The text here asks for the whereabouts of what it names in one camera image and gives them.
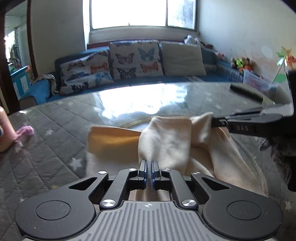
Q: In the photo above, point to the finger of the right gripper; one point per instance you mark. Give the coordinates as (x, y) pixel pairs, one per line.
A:
(242, 115)

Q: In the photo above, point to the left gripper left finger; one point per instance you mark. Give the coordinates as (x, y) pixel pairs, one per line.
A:
(122, 184)

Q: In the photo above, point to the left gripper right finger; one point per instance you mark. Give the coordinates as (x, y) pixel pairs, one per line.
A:
(173, 182)

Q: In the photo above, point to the cream beige garment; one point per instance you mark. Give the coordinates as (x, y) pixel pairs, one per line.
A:
(181, 143)

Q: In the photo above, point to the black remote control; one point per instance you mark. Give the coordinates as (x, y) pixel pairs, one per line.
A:
(246, 92)

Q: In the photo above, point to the clear plastic storage box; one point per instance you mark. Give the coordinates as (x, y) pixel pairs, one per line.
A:
(262, 84)

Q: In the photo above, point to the plush toys pile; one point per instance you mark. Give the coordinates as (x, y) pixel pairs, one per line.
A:
(242, 63)

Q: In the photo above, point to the blue sofa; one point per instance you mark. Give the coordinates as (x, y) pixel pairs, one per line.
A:
(216, 71)

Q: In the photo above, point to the colourful paper pinwheel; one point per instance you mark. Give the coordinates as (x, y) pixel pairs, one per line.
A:
(285, 63)

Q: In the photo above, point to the grey quilted star table mat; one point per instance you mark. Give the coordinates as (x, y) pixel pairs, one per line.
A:
(56, 154)

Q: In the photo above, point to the plain beige cushion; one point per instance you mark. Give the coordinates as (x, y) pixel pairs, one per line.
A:
(180, 59)

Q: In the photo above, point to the white plush toy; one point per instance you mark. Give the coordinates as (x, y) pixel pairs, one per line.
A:
(192, 40)

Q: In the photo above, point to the left butterfly cushion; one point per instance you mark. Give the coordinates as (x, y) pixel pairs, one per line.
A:
(85, 73)

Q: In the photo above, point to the butterfly cushion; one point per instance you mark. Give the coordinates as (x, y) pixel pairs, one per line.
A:
(135, 59)
(85, 73)

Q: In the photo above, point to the right butterfly cushion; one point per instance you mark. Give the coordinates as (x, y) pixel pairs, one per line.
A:
(135, 59)

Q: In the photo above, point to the pink cartoon water bottle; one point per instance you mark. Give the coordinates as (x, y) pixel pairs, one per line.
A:
(8, 133)

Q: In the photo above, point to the grey cloth on sofa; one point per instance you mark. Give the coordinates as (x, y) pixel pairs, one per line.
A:
(52, 82)

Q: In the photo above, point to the blue cabinet in doorway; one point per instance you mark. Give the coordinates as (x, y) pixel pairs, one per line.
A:
(21, 81)

